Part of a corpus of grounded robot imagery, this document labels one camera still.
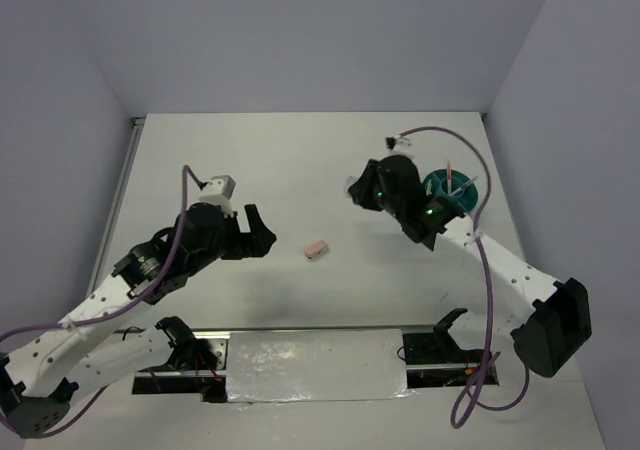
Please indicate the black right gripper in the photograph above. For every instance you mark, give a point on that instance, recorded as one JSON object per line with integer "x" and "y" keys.
{"x": 360, "y": 190}

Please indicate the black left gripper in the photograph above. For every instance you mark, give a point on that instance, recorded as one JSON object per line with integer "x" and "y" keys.
{"x": 254, "y": 244}

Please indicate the red highlighter pen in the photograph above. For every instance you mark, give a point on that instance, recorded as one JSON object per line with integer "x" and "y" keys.
{"x": 449, "y": 177}

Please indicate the clear tape roll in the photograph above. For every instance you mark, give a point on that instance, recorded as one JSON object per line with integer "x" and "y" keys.
{"x": 347, "y": 184}

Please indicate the clear ballpoint pen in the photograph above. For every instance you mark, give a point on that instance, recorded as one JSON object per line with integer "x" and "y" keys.
{"x": 461, "y": 189}

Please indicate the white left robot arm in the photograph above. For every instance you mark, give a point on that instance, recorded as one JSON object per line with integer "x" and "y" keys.
{"x": 70, "y": 359}

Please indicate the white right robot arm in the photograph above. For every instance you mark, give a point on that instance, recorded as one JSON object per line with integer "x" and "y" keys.
{"x": 554, "y": 317}

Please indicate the teal round desk organizer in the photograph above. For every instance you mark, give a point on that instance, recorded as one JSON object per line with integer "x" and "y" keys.
{"x": 467, "y": 201}

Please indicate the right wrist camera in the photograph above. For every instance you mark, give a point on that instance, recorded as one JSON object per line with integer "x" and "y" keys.
{"x": 399, "y": 145}

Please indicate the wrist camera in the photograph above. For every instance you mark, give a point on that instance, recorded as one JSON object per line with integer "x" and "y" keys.
{"x": 218, "y": 191}
{"x": 399, "y": 145}

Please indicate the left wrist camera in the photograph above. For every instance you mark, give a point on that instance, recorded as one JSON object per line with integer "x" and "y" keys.
{"x": 218, "y": 191}

